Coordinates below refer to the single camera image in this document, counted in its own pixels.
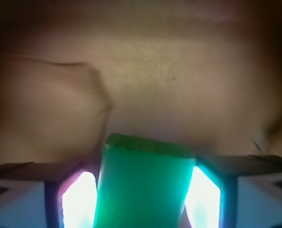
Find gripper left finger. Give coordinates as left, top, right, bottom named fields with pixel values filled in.
left=0, top=161, right=99, bottom=228

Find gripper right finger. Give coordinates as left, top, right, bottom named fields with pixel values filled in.
left=186, top=155, right=282, bottom=228

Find green block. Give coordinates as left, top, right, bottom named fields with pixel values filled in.
left=94, top=133, right=196, bottom=228

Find brown paper bag container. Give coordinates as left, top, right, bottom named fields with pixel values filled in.
left=0, top=0, right=282, bottom=164

